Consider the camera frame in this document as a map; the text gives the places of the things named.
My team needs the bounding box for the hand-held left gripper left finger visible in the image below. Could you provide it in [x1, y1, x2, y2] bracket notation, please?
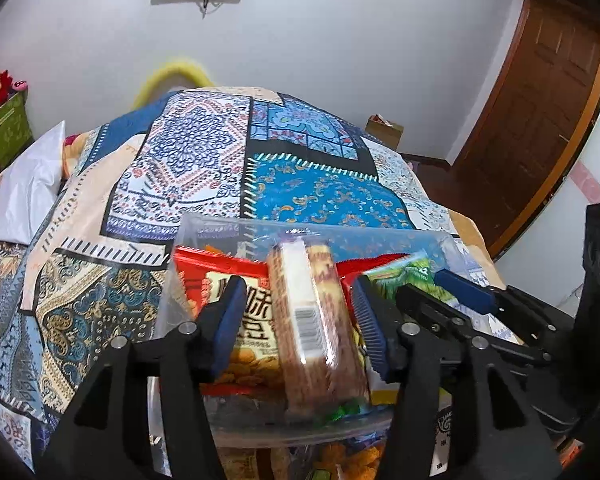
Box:
[42, 275, 248, 480]

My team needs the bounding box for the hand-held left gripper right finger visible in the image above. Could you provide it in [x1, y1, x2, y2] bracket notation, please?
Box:
[352, 275, 563, 480]

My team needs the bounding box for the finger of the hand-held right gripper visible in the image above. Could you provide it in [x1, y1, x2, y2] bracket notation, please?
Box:
[396, 284, 551, 366]
[432, 269, 556, 346]

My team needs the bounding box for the red bean snack packet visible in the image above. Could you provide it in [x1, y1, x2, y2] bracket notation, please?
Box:
[172, 246, 287, 392]

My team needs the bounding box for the red and green snack packet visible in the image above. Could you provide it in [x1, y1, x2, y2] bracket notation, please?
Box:
[337, 252, 443, 311]

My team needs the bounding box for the brown biscuit roll packet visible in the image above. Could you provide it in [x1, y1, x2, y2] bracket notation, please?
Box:
[266, 240, 372, 422]

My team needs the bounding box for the yellow and white snack packet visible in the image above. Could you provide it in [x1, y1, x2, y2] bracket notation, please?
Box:
[369, 370, 402, 407]

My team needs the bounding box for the large clear plastic container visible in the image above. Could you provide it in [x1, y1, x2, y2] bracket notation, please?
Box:
[154, 211, 462, 450]

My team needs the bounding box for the pile of snack packets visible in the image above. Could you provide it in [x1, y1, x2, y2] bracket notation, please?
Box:
[217, 440, 393, 480]

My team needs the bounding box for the patchwork patterned bedsheet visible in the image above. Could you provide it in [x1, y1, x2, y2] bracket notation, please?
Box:
[0, 85, 496, 480]

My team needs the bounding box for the small cardboard box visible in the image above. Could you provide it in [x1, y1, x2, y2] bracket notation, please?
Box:
[365, 114, 405, 152]

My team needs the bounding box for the brown wooden door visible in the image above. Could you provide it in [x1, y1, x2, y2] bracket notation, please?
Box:
[452, 0, 600, 257]

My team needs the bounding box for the white pillow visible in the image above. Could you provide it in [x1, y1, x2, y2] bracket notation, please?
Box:
[0, 121, 67, 246]

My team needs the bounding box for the green patterned storage box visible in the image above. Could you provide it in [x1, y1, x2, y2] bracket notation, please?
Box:
[0, 92, 34, 187]

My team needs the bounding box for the yellow foam ring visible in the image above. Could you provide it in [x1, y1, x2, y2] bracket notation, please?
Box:
[131, 57, 216, 111]

